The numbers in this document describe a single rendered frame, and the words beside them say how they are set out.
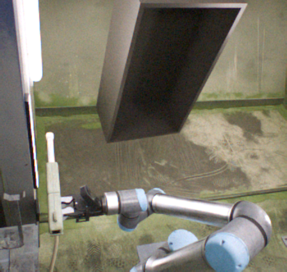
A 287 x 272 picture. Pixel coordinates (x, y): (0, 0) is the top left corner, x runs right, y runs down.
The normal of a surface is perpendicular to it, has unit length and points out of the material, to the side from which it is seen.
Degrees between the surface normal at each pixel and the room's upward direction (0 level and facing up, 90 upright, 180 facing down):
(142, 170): 0
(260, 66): 57
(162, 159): 0
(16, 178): 90
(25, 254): 0
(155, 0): 12
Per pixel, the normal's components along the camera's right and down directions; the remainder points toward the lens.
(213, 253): -0.69, 0.29
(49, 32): 0.29, 0.18
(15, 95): 0.24, 0.69
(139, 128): 0.22, -0.58
